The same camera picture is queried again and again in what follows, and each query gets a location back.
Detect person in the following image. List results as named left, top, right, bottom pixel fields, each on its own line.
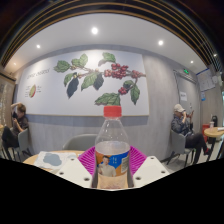
left=170, top=103, right=213, bottom=164
left=0, top=102, right=30, bottom=160

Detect white paper with grey print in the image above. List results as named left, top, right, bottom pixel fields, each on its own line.
left=33, top=150, right=78, bottom=171

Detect white wall poster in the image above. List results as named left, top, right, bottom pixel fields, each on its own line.
left=196, top=68, right=216, bottom=93

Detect round recessed ceiling lights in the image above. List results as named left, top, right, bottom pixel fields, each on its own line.
left=35, top=26, right=218, bottom=66

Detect grey upholstered chair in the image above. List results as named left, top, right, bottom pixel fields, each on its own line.
left=62, top=133, right=98, bottom=152

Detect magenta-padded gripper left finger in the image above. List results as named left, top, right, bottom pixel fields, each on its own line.
left=54, top=145, right=98, bottom=190

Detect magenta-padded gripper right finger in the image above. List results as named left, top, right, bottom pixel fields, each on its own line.
left=127, top=145, right=171, bottom=189

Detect large coffee plant wall mural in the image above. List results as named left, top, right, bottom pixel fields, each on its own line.
left=16, top=49, right=150, bottom=118

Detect grey chair with black legs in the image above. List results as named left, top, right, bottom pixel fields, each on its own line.
left=16, top=128, right=34, bottom=158
left=166, top=129, right=196, bottom=166

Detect small round wooden table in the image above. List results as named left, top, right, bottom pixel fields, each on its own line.
left=203, top=126, right=224, bottom=160

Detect clear red-capped water bottle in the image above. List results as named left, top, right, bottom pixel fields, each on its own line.
left=94, top=105, right=132, bottom=190

